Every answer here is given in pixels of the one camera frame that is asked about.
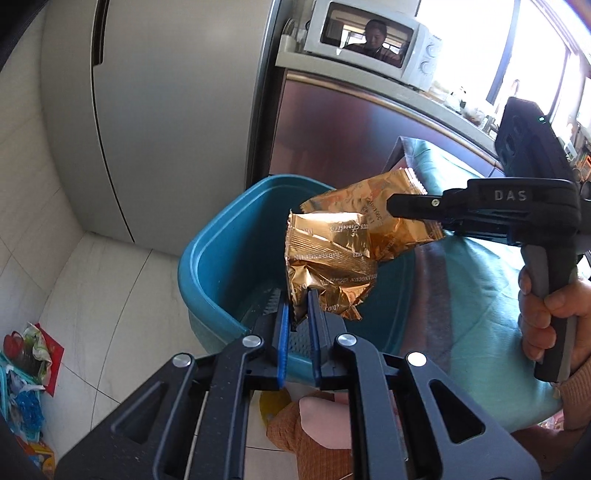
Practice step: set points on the jars and bottles on counter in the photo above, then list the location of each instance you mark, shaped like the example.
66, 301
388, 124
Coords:
466, 108

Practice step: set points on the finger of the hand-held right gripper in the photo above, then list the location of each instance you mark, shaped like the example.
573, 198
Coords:
425, 205

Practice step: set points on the person's right forearm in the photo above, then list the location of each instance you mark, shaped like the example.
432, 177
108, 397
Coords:
577, 397

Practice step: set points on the teal plastic bin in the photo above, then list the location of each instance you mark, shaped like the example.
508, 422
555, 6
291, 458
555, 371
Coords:
231, 258

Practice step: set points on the teal tablecloth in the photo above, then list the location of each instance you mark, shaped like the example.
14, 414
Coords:
480, 304

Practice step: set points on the small gold foil wrapper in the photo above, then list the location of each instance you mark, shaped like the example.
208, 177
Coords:
323, 263

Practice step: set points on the stainless steel kitchen cabinet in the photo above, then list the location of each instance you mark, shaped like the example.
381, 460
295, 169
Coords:
332, 124

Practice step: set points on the person's right hand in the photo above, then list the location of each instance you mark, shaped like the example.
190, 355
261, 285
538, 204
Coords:
535, 327

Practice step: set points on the person's leg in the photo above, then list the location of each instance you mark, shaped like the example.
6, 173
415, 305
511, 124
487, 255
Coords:
318, 429

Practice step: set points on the yellow object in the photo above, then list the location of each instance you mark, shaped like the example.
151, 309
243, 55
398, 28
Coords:
272, 406

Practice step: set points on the white microwave oven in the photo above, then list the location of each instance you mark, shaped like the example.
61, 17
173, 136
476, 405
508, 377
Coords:
415, 50

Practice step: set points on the grey refrigerator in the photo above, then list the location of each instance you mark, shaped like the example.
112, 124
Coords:
161, 115

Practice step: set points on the large gold foil wrapper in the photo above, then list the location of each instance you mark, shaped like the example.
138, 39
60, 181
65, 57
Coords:
360, 207

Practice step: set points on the pile of plastic bags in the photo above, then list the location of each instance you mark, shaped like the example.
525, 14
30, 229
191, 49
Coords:
23, 369

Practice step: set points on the window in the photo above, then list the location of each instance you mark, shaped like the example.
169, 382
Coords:
508, 46

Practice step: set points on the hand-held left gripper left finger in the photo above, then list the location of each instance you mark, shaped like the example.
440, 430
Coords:
282, 344

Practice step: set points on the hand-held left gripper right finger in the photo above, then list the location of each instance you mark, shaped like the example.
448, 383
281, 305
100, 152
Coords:
315, 344

